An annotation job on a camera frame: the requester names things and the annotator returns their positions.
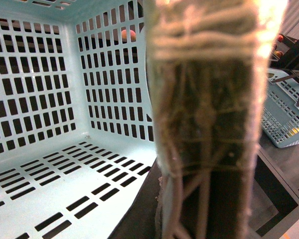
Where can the left gripper twine wrapped finger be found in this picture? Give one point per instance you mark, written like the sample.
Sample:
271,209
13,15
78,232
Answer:
207,68

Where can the light blue plastic basket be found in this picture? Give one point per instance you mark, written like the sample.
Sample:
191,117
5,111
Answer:
76,135

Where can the pale peach front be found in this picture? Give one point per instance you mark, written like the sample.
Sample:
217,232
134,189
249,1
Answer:
125,35

